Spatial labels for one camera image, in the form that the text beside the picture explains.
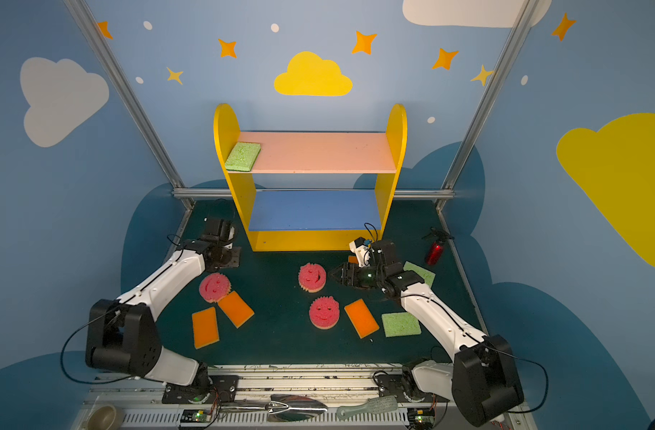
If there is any green sponge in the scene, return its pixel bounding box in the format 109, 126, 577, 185
381, 313, 422, 338
224, 142, 262, 173
404, 262, 436, 287

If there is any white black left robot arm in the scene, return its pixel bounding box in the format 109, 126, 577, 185
85, 219, 235, 388

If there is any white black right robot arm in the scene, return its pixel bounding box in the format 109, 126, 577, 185
330, 238, 525, 427

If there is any yellow shelf with coloured boards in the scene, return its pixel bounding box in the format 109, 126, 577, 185
214, 104, 408, 252

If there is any pink smiley sponge centre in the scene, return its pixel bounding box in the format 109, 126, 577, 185
298, 263, 327, 293

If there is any pink smiley sponge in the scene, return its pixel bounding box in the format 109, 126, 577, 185
309, 297, 340, 330
198, 272, 232, 303
298, 263, 327, 293

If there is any pink smiley sponge left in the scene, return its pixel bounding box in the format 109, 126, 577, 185
198, 272, 232, 303

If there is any pink smiley sponge front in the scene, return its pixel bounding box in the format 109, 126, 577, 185
309, 297, 340, 330

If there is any orange sponge front centre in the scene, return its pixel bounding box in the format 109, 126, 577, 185
345, 299, 379, 339

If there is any green sponge by extinguisher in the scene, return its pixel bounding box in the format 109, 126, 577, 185
404, 262, 436, 287

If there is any red toy fire extinguisher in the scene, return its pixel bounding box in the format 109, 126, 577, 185
424, 227, 454, 266

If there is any orange sponge tilted left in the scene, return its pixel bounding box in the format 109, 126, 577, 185
218, 291, 255, 329

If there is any orange sponge front left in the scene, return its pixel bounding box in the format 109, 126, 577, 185
191, 307, 220, 349

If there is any pale green brush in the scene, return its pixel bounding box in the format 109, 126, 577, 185
336, 395, 398, 420

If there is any right green circuit board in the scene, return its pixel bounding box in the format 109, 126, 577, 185
407, 408, 436, 430

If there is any green circuit board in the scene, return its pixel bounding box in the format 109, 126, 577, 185
179, 408, 213, 429
407, 408, 436, 430

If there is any left green circuit board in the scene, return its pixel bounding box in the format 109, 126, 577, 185
179, 408, 213, 429

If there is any beige bowl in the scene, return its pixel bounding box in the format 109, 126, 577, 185
85, 405, 125, 430

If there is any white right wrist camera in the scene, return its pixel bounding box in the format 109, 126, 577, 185
349, 238, 372, 267

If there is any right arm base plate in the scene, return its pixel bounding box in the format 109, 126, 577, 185
372, 371, 452, 403

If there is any aluminium rail base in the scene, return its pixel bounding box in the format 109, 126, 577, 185
71, 364, 538, 430

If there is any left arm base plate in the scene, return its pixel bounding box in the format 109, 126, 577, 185
162, 374, 239, 405

